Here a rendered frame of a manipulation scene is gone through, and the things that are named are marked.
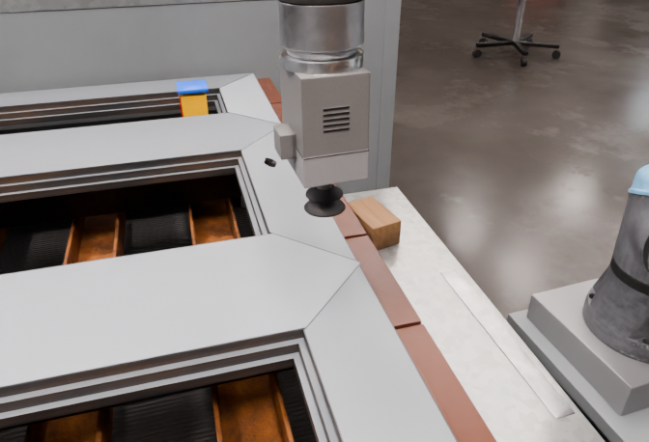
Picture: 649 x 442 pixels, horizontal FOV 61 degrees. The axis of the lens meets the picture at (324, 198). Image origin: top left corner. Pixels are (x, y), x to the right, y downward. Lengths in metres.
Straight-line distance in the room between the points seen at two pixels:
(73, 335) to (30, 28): 0.87
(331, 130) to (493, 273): 1.68
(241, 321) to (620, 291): 0.47
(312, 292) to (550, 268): 1.67
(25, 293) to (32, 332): 0.07
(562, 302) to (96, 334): 0.61
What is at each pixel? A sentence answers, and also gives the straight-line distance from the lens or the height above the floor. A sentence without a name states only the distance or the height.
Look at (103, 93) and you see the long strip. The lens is 1.29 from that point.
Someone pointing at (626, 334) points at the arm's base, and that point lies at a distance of 0.80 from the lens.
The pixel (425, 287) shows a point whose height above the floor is 0.68.
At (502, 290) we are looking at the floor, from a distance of 2.06.
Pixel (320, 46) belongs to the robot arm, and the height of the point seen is 1.13.
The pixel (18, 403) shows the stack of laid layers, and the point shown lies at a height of 0.83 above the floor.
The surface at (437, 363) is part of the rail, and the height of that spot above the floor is 0.83.
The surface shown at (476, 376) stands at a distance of 0.79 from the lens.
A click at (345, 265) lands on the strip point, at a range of 0.65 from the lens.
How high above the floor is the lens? 1.24
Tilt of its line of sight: 30 degrees down
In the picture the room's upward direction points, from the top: straight up
